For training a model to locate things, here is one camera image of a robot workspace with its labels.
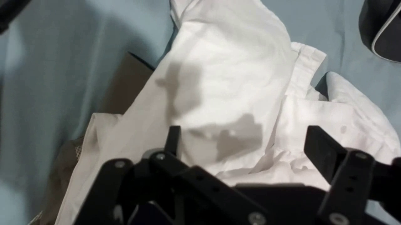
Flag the white cloth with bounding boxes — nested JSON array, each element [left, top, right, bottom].
[[54, 0, 401, 225]]

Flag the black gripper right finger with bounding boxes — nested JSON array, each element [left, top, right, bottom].
[[303, 124, 401, 225]]

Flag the light blue bedsheet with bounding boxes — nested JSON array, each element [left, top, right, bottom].
[[0, 0, 401, 225]]

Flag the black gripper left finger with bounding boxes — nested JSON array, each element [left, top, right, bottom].
[[74, 124, 273, 225]]

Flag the grey khaki cloth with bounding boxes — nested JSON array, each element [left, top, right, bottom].
[[24, 51, 155, 225]]

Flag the black cap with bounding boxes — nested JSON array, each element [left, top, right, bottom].
[[357, 0, 401, 63]]

